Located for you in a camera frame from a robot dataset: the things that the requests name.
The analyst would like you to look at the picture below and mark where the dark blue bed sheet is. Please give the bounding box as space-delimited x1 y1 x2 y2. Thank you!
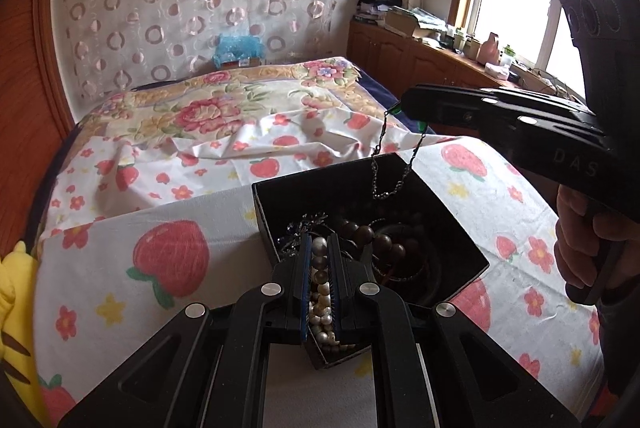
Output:
360 70 452 139

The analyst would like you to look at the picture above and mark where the pink bottle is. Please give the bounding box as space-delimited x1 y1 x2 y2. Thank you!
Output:
477 32 501 64

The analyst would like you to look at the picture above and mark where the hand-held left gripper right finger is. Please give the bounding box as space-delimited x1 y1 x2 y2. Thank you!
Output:
327 235 586 428

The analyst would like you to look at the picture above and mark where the blue plastic bag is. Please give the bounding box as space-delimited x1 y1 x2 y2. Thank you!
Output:
212 34 265 68

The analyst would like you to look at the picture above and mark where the person's right hand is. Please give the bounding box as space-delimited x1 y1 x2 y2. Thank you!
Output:
552 183 601 305

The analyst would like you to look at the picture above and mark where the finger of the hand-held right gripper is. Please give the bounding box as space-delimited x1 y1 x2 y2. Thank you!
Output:
402 102 608 169
400 84 598 121

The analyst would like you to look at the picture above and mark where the wooden wardrobe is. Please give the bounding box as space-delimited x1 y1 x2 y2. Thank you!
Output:
0 0 77 259

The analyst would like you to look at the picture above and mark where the pearl necklace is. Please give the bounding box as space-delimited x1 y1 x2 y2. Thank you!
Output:
307 235 359 355

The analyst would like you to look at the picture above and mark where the dark chain necklace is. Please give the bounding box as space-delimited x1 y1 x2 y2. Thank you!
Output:
370 105 429 201

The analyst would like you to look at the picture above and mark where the yellow plush toy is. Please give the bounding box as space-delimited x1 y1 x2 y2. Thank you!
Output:
0 240 42 410

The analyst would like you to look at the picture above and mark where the black cardboard box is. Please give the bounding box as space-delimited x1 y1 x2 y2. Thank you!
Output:
251 153 491 372

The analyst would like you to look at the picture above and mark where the brown wooden bead bracelet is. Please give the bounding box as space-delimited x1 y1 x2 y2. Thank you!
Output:
332 218 409 269

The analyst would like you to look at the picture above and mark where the pile of dark clothes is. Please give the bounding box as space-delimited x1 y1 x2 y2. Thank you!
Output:
356 0 404 26

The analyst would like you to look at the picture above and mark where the metal hair comb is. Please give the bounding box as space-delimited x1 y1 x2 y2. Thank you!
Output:
279 212 327 257

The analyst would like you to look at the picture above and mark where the floral blanket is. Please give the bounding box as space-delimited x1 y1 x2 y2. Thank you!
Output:
74 56 402 149

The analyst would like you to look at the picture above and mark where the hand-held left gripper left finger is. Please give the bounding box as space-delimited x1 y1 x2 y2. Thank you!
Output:
57 233 314 428

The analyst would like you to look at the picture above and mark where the wooden cabinet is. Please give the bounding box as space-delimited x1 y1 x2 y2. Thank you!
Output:
346 20 587 104

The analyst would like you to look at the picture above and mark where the strawberry print bedsheet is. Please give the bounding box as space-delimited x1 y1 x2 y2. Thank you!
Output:
34 108 609 428

